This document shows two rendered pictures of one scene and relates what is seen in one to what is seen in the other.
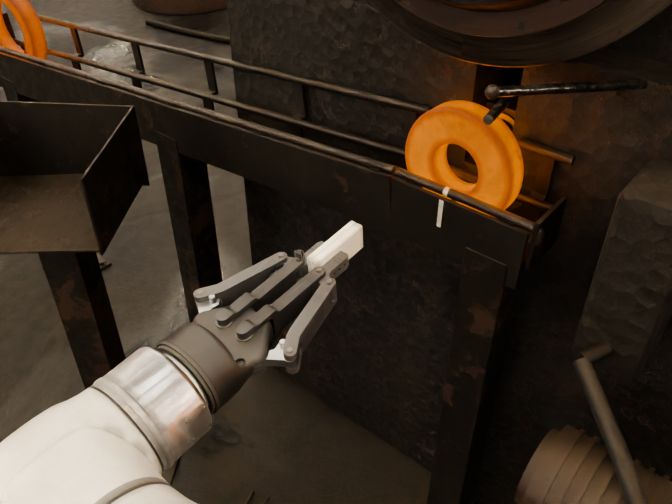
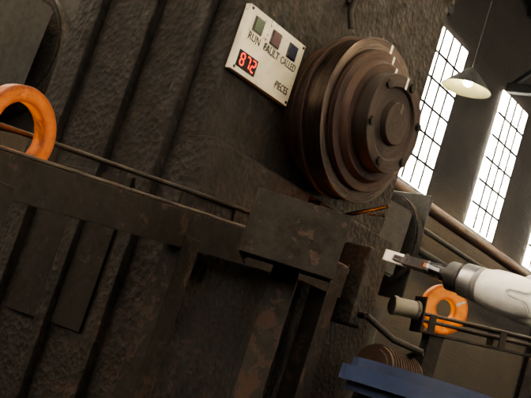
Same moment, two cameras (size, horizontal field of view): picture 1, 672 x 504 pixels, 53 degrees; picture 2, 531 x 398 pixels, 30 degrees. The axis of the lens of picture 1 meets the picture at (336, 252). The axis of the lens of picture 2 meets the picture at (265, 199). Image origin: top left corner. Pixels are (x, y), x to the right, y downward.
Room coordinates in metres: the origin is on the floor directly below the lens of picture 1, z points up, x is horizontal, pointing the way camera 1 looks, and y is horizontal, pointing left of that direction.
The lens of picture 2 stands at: (0.94, 2.58, 0.38)
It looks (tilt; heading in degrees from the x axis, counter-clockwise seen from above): 9 degrees up; 269
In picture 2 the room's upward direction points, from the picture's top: 18 degrees clockwise
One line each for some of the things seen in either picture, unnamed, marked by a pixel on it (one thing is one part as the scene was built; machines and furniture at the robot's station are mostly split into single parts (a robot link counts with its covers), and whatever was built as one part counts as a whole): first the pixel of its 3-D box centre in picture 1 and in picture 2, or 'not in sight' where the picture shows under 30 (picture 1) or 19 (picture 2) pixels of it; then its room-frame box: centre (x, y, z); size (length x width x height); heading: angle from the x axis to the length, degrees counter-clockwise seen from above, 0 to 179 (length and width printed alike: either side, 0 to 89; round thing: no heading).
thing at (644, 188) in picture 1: (642, 272); (352, 284); (0.58, -0.34, 0.68); 0.11 x 0.08 x 0.24; 140
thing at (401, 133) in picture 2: not in sight; (389, 123); (0.65, -0.09, 1.11); 0.28 x 0.06 x 0.28; 50
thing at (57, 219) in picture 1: (78, 325); (254, 369); (0.83, 0.44, 0.36); 0.26 x 0.20 x 0.72; 85
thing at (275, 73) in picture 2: not in sight; (267, 56); (1.02, 0.04, 1.15); 0.26 x 0.02 x 0.18; 50
